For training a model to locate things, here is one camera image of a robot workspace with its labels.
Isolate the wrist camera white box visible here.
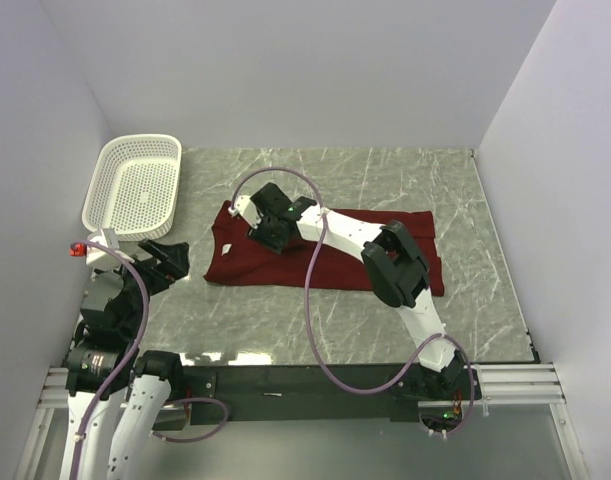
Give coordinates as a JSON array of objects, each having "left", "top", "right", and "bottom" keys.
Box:
[
  {"left": 228, "top": 195, "right": 261, "bottom": 229},
  {"left": 69, "top": 228, "right": 134, "bottom": 271}
]

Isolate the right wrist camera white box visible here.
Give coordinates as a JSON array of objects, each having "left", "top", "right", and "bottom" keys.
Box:
[{"left": 228, "top": 195, "right": 261, "bottom": 229}]

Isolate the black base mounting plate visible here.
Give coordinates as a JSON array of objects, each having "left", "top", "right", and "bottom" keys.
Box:
[{"left": 179, "top": 362, "right": 481, "bottom": 425}]

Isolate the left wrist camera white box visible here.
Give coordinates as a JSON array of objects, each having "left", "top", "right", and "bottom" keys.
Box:
[{"left": 69, "top": 228, "right": 134, "bottom": 271}]

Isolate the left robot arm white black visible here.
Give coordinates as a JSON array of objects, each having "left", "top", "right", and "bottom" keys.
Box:
[{"left": 60, "top": 236, "right": 190, "bottom": 479}]

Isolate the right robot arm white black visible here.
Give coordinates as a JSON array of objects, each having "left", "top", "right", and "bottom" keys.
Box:
[{"left": 230, "top": 183, "right": 473, "bottom": 399}]

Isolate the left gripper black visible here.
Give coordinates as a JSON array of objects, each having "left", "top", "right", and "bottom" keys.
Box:
[{"left": 96, "top": 237, "right": 188, "bottom": 337}]

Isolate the dark red t shirt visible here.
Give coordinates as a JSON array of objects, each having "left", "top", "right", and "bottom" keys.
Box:
[{"left": 204, "top": 201, "right": 445, "bottom": 297}]

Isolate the white perforated plastic basket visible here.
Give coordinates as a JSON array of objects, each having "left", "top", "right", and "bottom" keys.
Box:
[{"left": 82, "top": 134, "right": 182, "bottom": 242}]

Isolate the aluminium frame rail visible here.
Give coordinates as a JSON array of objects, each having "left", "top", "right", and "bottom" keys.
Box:
[{"left": 14, "top": 234, "right": 586, "bottom": 480}]

